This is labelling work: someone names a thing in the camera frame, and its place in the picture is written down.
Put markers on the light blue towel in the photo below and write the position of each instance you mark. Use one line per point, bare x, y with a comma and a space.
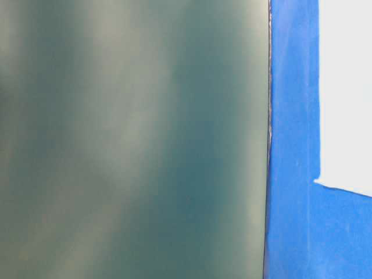
345, 95

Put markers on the blue table cloth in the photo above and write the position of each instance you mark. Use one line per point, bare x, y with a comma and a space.
311, 231

